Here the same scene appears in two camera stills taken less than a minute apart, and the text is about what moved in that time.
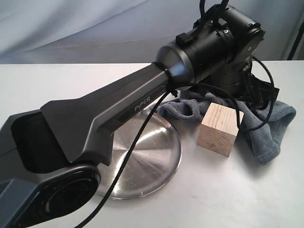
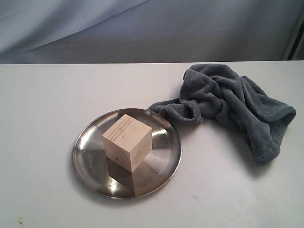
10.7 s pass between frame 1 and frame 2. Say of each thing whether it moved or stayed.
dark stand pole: stayed
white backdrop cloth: stayed
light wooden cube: moved
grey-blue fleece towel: stayed
